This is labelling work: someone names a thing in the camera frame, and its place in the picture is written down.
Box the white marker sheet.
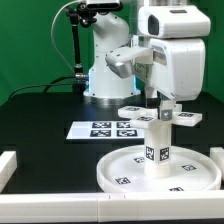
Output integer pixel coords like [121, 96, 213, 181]
[66, 121, 144, 140]

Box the white fence block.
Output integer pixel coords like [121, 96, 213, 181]
[0, 151, 17, 193]
[210, 147, 224, 181]

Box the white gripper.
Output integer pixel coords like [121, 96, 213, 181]
[134, 39, 205, 121]

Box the white right fence block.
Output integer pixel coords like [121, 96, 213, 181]
[210, 147, 224, 181]

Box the white left fence block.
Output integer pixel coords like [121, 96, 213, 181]
[0, 151, 17, 193]

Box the white cross-shaped table base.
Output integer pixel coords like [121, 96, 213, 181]
[118, 104, 202, 130]

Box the grey curved cable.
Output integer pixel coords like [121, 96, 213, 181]
[50, 0, 81, 75]

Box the white front fence bar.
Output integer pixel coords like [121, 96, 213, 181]
[0, 190, 224, 223]

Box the white round table top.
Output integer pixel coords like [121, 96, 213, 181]
[96, 145, 222, 193]

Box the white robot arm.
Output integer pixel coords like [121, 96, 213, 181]
[105, 0, 210, 102]

